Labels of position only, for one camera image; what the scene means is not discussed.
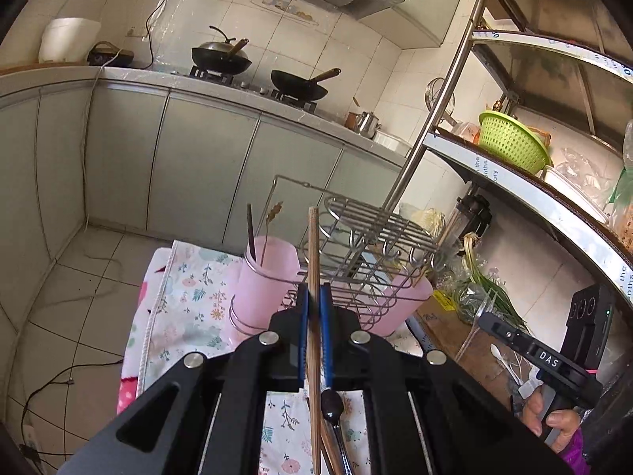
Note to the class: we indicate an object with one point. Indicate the black wok with lid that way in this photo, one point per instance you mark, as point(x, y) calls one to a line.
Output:
point(220, 59)

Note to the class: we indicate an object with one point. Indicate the brown wooden chopstick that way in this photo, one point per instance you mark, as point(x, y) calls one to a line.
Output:
point(330, 452)
point(312, 247)

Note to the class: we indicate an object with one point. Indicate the black blender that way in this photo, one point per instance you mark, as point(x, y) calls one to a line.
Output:
point(472, 210)

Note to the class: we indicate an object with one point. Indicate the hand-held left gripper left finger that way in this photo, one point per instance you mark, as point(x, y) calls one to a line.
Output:
point(304, 307)

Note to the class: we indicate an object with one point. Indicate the white container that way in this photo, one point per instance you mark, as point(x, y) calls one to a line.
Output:
point(390, 141)

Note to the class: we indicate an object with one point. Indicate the black spoon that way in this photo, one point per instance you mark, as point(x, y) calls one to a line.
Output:
point(331, 403)

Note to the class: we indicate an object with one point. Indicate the clear plastic bag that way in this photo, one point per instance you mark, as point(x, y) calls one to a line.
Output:
point(588, 173)

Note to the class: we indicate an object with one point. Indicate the clear plastic utensil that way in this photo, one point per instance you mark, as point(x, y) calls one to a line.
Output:
point(473, 329)

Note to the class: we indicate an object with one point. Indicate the white plastic spoon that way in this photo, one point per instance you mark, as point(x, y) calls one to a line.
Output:
point(496, 351)

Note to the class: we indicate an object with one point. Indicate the metal shelf rack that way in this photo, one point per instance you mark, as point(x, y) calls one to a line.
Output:
point(544, 208)

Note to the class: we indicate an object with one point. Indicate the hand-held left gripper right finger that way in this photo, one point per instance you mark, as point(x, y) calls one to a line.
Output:
point(325, 316)

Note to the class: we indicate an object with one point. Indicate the pink plastic utensil holder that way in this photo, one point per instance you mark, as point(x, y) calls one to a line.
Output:
point(267, 282)

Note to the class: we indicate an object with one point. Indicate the dark wooden chopstick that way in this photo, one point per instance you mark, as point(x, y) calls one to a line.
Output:
point(250, 232)

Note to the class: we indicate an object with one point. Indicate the wall cabinet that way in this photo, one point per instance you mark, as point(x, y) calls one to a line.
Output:
point(420, 5)

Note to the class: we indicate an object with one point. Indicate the green colander basket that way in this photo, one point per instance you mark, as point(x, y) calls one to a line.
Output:
point(514, 143)

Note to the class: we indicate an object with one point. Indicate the pink patterned blanket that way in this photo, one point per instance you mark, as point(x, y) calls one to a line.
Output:
point(127, 391)

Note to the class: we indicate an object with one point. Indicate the person's right hand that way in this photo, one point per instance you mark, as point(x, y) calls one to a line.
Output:
point(564, 420)

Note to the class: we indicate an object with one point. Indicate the metal skimmer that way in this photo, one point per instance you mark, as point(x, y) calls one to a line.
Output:
point(437, 89)

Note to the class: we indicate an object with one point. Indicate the napa cabbage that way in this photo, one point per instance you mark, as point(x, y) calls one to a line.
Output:
point(430, 220)

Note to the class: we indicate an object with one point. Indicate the white plastic box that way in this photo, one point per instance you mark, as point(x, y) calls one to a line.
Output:
point(573, 188)

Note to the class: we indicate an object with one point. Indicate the gas stove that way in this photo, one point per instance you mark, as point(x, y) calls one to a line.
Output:
point(212, 75)

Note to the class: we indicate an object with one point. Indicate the plastic bag of greens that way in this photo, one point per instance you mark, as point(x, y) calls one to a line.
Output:
point(465, 302)

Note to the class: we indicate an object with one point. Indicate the green onions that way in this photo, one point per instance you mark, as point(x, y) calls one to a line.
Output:
point(474, 267)

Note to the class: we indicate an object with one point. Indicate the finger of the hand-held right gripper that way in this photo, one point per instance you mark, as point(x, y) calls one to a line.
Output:
point(499, 326)

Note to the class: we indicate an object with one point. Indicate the cardboard sheet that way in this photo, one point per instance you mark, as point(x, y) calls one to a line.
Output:
point(455, 341)

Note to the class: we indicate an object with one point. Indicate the metal kettle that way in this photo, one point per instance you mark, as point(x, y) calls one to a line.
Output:
point(368, 123)

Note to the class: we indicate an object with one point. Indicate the floral tablecloth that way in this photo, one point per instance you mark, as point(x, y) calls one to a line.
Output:
point(198, 297)

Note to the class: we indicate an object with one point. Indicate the white rice cooker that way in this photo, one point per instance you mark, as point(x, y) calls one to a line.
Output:
point(69, 42)

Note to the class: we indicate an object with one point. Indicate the dark small appliance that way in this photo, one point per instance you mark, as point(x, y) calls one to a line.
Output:
point(111, 54)

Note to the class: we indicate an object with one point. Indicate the glass wall shelf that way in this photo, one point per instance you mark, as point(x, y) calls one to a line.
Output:
point(287, 7)

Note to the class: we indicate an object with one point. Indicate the kitchen base cabinets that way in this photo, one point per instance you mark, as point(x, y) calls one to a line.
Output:
point(198, 158)

